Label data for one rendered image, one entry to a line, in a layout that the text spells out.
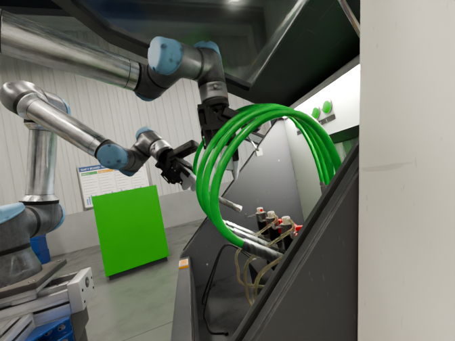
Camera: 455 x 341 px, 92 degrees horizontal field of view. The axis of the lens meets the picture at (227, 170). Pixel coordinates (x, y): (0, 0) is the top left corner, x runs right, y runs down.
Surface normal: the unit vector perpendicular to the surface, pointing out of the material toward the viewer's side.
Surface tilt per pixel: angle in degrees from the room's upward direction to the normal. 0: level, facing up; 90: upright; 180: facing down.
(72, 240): 90
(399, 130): 76
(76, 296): 90
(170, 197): 90
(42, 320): 90
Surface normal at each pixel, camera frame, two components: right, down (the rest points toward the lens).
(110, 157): 0.03, -0.03
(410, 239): -0.98, -0.06
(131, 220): 0.44, -0.11
